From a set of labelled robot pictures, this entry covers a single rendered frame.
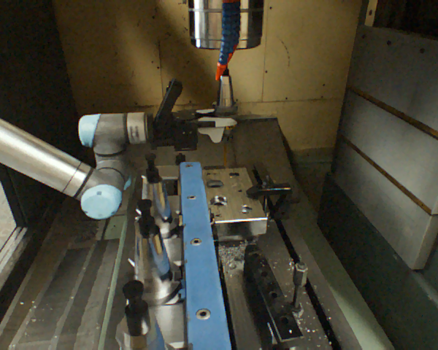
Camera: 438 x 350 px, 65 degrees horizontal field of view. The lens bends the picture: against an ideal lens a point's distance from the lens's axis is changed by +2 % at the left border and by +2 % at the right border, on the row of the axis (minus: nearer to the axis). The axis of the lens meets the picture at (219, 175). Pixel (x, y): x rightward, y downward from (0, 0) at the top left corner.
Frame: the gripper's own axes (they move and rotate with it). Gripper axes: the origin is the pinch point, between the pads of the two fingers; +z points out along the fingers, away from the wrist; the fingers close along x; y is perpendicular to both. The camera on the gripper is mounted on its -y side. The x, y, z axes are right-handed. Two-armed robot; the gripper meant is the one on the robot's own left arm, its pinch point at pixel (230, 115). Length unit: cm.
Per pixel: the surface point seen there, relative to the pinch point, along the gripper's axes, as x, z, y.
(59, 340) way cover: 21, -45, 48
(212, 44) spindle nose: 6.7, -4.6, -17.5
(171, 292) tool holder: 52, -14, 2
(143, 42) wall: -101, -27, -4
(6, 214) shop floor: -153, -148, 123
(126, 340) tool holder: 62, -17, -5
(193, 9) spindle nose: 3.0, -8.1, -23.6
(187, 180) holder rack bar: 28.2, -11.7, 1.4
